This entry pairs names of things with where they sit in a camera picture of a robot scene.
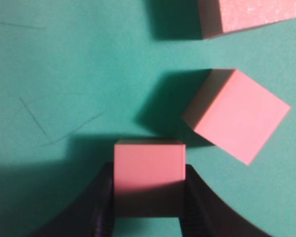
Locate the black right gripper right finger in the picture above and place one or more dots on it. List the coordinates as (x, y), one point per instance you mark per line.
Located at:
(207, 215)

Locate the pink cube column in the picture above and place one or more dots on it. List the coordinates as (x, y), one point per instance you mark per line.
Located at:
(223, 17)
(149, 178)
(235, 113)

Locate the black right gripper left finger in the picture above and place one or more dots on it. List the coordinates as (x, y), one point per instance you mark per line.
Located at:
(90, 215)

